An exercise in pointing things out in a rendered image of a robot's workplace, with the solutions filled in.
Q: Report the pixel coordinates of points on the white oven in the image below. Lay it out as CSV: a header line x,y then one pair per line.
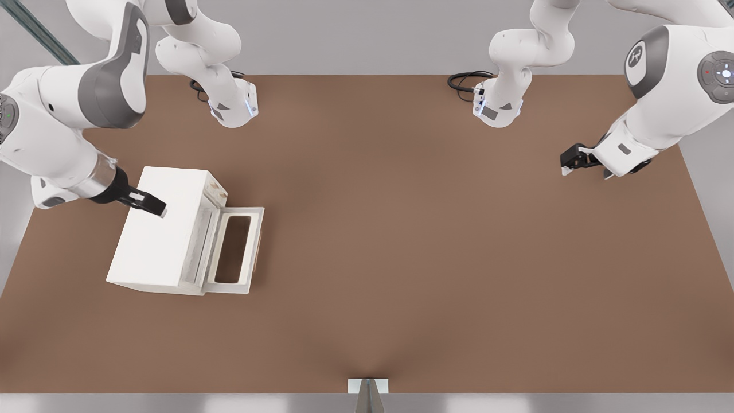
x,y
172,232

